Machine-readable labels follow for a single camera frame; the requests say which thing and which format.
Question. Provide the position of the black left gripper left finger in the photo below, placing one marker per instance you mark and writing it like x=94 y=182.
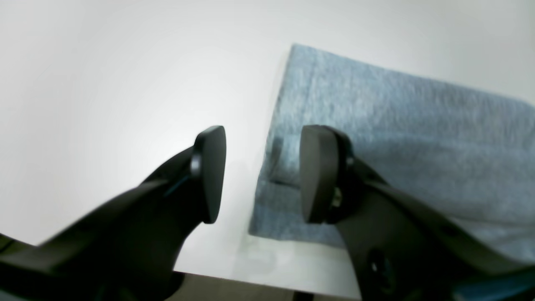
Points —
x=126 y=249

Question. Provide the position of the grey T-shirt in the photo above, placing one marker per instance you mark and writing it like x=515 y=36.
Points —
x=468 y=154

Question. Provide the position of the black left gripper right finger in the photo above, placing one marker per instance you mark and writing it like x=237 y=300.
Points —
x=400 y=249

